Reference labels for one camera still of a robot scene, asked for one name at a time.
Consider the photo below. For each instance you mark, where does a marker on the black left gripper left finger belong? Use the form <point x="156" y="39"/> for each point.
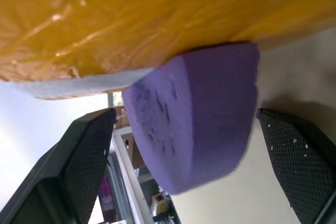
<point x="65" y="171"/>

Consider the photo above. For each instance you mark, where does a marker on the white shelf unit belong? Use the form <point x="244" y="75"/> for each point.
<point x="131" y="179"/>

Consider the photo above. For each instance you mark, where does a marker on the purple foam block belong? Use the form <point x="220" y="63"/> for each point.
<point x="194" y="119"/>

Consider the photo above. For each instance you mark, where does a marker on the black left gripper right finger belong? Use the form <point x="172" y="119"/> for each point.
<point x="302" y="161"/>

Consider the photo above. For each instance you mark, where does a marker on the brown cardboard box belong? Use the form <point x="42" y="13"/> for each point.
<point x="135" y="153"/>

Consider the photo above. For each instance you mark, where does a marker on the yellow plastic-wrapped surface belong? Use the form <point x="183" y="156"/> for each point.
<point x="147" y="19"/>

